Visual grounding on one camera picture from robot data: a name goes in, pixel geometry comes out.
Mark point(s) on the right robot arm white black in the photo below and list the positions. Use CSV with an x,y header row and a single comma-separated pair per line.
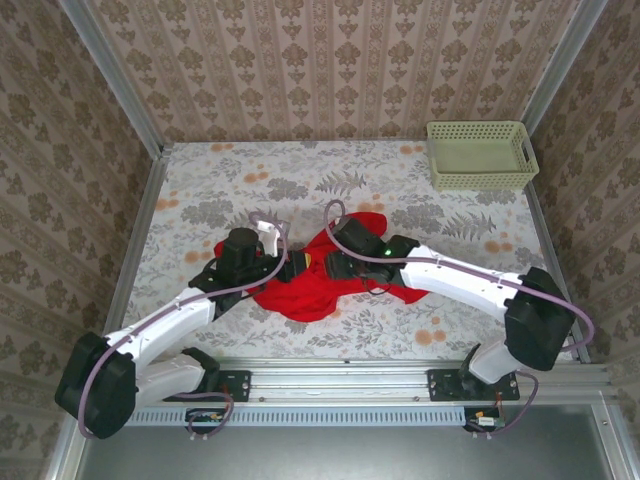
x,y
460,287

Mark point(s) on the small connector board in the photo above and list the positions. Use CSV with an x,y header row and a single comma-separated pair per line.
x,y
484,421
205,419

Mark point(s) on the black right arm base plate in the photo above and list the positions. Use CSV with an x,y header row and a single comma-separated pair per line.
x,y
442,385

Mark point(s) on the aluminium frame rail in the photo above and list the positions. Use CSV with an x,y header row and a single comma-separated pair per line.
x,y
340,382

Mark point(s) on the red t-shirt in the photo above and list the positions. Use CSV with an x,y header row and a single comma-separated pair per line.
x,y
305,300

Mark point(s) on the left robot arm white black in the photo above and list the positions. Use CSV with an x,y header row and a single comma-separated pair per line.
x,y
160,330

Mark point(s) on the floral table cover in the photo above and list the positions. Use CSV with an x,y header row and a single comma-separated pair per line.
x,y
300,170

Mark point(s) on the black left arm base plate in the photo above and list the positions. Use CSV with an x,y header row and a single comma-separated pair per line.
x,y
237,386

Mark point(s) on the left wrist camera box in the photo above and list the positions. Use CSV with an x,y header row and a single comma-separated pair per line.
x,y
270,235

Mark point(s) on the aluminium corner post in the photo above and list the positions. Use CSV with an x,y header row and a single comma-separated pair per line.
x,y
560,70
115,85

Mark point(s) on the grey sheet metal panel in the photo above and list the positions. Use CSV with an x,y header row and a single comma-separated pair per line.
x,y
325,455

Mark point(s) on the cream perforated plastic basket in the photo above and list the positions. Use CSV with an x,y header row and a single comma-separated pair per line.
x,y
480,180

